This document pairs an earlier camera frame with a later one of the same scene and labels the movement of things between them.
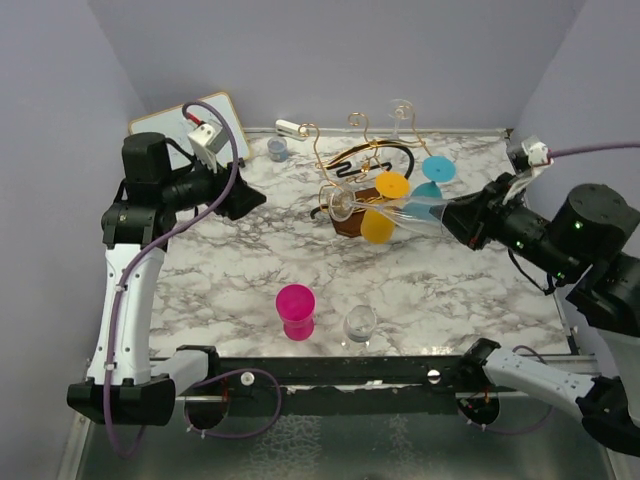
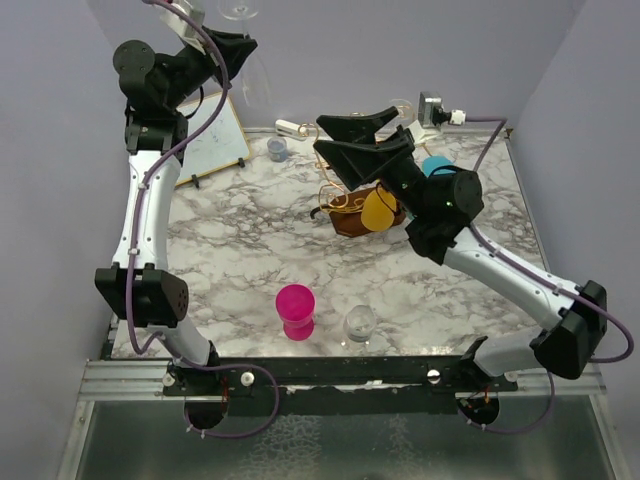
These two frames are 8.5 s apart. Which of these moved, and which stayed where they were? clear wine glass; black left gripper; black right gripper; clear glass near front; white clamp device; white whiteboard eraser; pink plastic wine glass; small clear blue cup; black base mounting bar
Moved: black right gripper; white clamp device; black left gripper
Stayed: small clear blue cup; white whiteboard eraser; pink plastic wine glass; clear wine glass; clear glass near front; black base mounting bar
